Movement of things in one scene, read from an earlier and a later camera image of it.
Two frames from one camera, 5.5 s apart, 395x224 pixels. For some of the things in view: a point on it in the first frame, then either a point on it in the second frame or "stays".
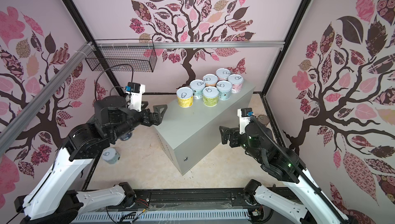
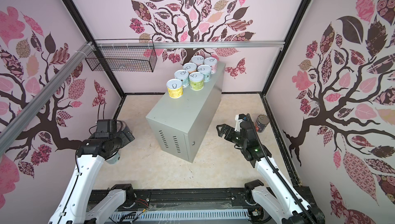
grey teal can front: [225, 88] to [205, 70]
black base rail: [189, 199] stays
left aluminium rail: [11, 127] stays
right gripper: [234, 132] stays
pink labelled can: [222, 74] to [198, 59]
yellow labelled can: [185, 95] to [175, 88]
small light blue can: [197, 86] to [183, 75]
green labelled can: [211, 96] to [196, 80]
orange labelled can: [210, 79] to [190, 67]
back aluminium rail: [185, 44] stays
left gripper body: [146, 119] to [121, 139]
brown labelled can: [263, 119] stays
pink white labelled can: [236, 80] to [212, 62]
